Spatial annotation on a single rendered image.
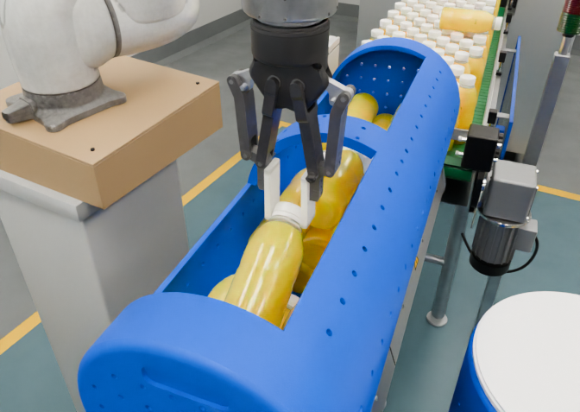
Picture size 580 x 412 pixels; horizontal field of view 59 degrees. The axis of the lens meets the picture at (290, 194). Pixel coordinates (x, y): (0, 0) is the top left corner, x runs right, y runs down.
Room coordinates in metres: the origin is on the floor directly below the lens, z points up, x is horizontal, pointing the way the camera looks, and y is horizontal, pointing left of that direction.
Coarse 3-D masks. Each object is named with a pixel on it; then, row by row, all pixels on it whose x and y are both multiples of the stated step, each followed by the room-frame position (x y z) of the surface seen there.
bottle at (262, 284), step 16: (272, 224) 0.46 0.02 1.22; (288, 224) 0.47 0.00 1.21; (256, 240) 0.44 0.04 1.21; (272, 240) 0.44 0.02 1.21; (288, 240) 0.44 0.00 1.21; (256, 256) 0.42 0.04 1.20; (272, 256) 0.42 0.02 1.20; (288, 256) 0.43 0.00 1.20; (240, 272) 0.41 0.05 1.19; (256, 272) 0.41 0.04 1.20; (272, 272) 0.41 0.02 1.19; (288, 272) 0.41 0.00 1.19; (240, 288) 0.39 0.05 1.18; (256, 288) 0.39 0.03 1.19; (272, 288) 0.39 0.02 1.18; (288, 288) 0.40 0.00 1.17; (240, 304) 0.38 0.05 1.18; (256, 304) 0.38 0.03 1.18; (272, 304) 0.38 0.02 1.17; (272, 320) 0.37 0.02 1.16
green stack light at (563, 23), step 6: (564, 12) 1.36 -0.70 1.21; (564, 18) 1.35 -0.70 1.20; (570, 18) 1.34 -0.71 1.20; (576, 18) 1.33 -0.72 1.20; (558, 24) 1.36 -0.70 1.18; (564, 24) 1.34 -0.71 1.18; (570, 24) 1.34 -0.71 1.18; (576, 24) 1.33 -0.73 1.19; (558, 30) 1.36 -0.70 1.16; (564, 30) 1.34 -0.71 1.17; (570, 30) 1.33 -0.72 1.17; (576, 30) 1.33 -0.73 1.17
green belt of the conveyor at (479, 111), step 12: (492, 48) 2.00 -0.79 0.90; (492, 60) 1.86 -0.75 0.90; (492, 72) 1.75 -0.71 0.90; (480, 96) 1.54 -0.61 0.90; (480, 108) 1.45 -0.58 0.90; (480, 120) 1.37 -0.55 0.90; (456, 144) 1.22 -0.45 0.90; (456, 156) 1.16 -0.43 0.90; (444, 168) 1.13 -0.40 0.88; (456, 168) 1.13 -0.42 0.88; (468, 168) 1.12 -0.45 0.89; (468, 180) 1.12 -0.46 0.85
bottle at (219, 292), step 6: (228, 276) 0.48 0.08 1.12; (222, 282) 0.47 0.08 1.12; (228, 282) 0.46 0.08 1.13; (216, 288) 0.46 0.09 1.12; (222, 288) 0.45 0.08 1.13; (228, 288) 0.45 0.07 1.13; (210, 294) 0.45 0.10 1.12; (216, 294) 0.44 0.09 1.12; (222, 294) 0.44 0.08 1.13; (222, 300) 0.43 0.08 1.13
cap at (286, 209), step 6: (276, 204) 0.50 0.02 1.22; (282, 204) 0.49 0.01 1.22; (288, 204) 0.49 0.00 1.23; (276, 210) 0.49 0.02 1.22; (282, 210) 0.48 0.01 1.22; (288, 210) 0.48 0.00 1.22; (294, 210) 0.48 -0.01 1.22; (300, 210) 0.49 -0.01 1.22; (288, 216) 0.47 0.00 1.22; (294, 216) 0.48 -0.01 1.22; (300, 216) 0.48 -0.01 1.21; (300, 222) 0.48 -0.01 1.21
